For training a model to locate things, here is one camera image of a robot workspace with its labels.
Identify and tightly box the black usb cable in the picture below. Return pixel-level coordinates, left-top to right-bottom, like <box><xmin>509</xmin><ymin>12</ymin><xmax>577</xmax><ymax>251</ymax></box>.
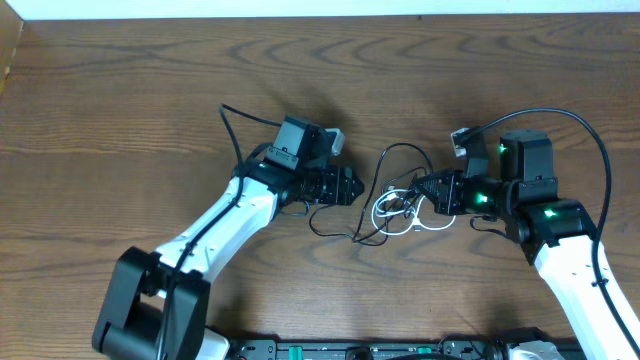
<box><xmin>308</xmin><ymin>142</ymin><xmax>435</xmax><ymax>247</ymax></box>

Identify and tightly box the white usb cable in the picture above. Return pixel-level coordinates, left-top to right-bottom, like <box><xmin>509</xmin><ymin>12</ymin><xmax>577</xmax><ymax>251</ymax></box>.
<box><xmin>370</xmin><ymin>188</ymin><xmax>457</xmax><ymax>236</ymax></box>

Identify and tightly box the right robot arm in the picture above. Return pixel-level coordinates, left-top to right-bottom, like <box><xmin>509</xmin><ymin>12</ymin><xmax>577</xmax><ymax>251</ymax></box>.
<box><xmin>412</xmin><ymin>128</ymin><xmax>639</xmax><ymax>359</ymax></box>

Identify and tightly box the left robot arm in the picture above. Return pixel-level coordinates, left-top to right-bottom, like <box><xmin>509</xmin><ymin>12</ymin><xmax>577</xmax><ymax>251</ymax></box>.
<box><xmin>91</xmin><ymin>116</ymin><xmax>364</xmax><ymax>359</ymax></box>

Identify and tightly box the cardboard box edge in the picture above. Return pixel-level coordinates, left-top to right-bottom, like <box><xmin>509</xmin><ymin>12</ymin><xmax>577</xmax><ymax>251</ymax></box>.
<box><xmin>0</xmin><ymin>0</ymin><xmax>24</xmax><ymax>93</ymax></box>

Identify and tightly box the right camera black cable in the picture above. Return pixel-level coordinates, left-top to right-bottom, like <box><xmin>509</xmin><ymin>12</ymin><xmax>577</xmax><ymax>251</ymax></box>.
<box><xmin>459</xmin><ymin>107</ymin><xmax>640</xmax><ymax>346</ymax></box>

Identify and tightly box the camera black cable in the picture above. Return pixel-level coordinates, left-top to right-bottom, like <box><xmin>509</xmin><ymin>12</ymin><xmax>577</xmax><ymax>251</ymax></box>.
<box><xmin>154</xmin><ymin>103</ymin><xmax>284</xmax><ymax>360</ymax></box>
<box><xmin>459</xmin><ymin>107</ymin><xmax>640</xmax><ymax>346</ymax></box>

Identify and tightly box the left camera black cable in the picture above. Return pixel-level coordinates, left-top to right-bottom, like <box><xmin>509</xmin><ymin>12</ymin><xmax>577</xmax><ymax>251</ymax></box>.
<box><xmin>154</xmin><ymin>103</ymin><xmax>284</xmax><ymax>360</ymax></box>

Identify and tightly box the black mounting rail base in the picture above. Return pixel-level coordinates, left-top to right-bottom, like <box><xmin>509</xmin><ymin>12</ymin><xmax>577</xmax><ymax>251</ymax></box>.
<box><xmin>219</xmin><ymin>327</ymin><xmax>586</xmax><ymax>360</ymax></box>

